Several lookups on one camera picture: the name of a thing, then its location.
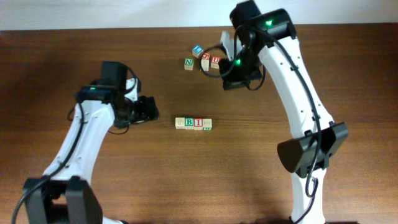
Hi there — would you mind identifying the yellow-sided plain wooden block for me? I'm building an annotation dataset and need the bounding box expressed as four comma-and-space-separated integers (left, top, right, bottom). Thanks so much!
175, 118, 185, 129

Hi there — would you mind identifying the green B wooden block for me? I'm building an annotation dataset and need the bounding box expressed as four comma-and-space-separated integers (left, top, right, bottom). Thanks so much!
185, 118, 194, 129

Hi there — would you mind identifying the red I wooden block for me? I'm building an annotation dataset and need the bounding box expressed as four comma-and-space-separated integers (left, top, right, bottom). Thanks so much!
193, 118, 203, 130

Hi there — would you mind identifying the green-sided plain wooden block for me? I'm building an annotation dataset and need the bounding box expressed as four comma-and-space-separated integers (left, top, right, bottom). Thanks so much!
203, 118, 213, 131

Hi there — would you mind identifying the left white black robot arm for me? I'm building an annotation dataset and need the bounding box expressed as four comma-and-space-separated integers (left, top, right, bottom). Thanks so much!
11, 61, 159, 223

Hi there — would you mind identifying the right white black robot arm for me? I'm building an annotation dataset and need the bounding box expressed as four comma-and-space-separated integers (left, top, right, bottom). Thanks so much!
220, 1, 348, 223

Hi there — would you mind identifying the red U wooden block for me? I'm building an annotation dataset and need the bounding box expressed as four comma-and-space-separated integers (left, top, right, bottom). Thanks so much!
210, 56, 221, 69

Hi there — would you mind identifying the red C wooden block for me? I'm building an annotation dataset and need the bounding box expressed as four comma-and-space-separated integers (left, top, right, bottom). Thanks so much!
200, 52, 210, 72

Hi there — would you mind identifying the blue L wooden block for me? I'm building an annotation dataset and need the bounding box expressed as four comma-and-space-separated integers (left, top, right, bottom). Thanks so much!
192, 45, 204, 58

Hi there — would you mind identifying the green N wooden block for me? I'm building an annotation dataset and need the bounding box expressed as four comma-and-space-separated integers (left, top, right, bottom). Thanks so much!
184, 58, 194, 70

